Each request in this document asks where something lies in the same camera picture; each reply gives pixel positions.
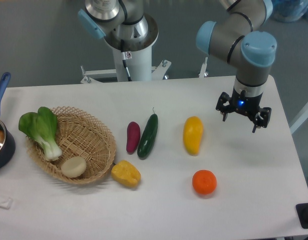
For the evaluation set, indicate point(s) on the green cucumber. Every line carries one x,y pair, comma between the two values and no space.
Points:
148,137

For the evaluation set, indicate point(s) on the green bok choy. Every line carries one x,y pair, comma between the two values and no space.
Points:
41,126

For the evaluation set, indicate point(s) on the clear plastic packet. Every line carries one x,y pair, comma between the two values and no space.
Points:
5,202

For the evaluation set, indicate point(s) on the white frame bracket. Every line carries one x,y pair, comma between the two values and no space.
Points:
299,119

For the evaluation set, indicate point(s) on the dark blue saucepan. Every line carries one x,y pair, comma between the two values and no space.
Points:
7,142

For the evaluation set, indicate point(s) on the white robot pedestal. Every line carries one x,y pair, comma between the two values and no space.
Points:
131,46

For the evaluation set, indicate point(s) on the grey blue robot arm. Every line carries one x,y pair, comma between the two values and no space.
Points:
237,41

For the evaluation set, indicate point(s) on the orange tangerine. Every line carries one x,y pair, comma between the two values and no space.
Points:
204,182

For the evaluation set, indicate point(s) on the woven wicker basket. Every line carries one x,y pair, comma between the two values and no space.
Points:
79,134

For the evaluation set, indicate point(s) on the yellow mango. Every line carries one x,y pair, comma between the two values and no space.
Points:
192,134

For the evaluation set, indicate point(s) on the white onion half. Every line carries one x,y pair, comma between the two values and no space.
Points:
74,167

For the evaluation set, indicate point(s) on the black device at edge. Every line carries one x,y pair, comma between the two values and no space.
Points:
302,212

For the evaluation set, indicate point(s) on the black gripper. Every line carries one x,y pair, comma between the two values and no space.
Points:
242,103

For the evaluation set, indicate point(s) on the yellow bell pepper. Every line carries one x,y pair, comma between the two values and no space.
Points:
126,174

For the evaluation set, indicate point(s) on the purple sweet potato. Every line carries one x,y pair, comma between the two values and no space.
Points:
133,137

